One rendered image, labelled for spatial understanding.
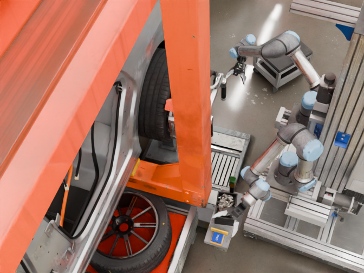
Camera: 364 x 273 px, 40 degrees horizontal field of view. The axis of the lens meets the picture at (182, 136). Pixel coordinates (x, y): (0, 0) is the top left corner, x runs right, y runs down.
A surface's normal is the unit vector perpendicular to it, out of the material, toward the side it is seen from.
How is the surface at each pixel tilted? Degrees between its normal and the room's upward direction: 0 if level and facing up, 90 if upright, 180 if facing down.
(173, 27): 90
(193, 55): 90
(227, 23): 0
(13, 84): 0
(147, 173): 0
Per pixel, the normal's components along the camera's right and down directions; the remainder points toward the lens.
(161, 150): -0.06, -0.55
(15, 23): 0.94, 0.24
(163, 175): -0.60, -0.58
